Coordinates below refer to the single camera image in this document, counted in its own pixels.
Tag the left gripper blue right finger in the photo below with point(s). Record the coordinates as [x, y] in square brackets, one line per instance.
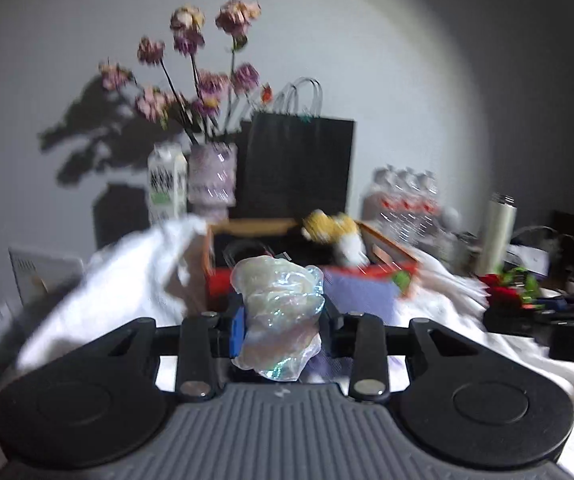
[332, 331]

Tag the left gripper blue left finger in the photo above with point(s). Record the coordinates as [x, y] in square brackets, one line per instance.
[231, 327]

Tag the purple knitted cloth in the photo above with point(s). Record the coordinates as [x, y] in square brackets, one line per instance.
[351, 293]

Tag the iridescent plastic wrapper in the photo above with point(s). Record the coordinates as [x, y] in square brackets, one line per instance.
[282, 306]

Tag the yellow white plush toy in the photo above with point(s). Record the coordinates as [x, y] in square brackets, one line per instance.
[341, 233]

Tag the white fluffy blanket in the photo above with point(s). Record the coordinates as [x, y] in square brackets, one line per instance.
[157, 274]

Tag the red cardboard box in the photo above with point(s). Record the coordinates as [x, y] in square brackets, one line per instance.
[227, 243]

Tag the water bottle left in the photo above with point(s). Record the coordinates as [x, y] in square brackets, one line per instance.
[379, 205]

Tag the water bottle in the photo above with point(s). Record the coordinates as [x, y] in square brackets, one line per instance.
[407, 197]
[427, 221]
[379, 205]

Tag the water bottle right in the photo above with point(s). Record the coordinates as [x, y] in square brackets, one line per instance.
[427, 221]

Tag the water bottle middle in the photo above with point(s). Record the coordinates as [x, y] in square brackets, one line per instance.
[407, 197]

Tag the white round lamp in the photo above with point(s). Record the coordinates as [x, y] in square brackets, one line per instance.
[450, 220]

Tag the black paper bag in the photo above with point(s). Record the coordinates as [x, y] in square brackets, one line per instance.
[292, 159]

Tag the purple glass vase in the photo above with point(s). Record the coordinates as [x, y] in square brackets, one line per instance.
[211, 183]

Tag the white milk carton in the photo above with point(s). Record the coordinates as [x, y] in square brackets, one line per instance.
[167, 182]

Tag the white thermos bottle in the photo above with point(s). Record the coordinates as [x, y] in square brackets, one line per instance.
[499, 222]

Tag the dried purple flowers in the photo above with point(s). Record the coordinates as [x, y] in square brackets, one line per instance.
[207, 115]

